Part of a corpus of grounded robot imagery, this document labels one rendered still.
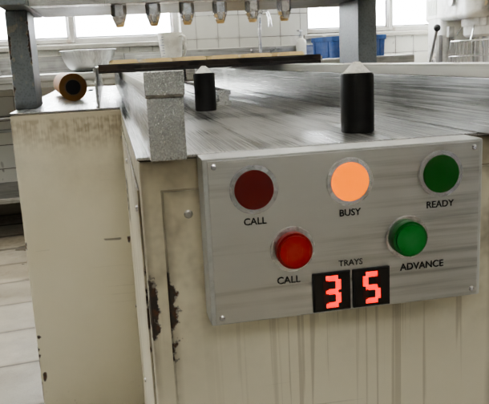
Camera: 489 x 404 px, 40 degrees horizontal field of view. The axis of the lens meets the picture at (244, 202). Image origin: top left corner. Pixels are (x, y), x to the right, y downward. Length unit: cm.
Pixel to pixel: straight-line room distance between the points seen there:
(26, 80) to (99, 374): 57
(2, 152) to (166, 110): 406
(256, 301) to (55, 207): 76
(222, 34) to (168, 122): 421
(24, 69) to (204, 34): 340
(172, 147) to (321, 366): 25
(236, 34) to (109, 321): 360
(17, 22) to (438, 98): 87
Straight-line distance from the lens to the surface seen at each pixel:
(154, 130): 52
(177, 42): 407
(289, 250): 55
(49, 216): 128
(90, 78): 380
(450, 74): 68
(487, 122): 62
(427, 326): 66
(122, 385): 138
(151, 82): 52
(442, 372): 69
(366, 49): 144
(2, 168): 458
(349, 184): 56
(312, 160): 55
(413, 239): 58
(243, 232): 55
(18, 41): 135
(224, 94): 114
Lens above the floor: 91
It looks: 12 degrees down
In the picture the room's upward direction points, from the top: 3 degrees counter-clockwise
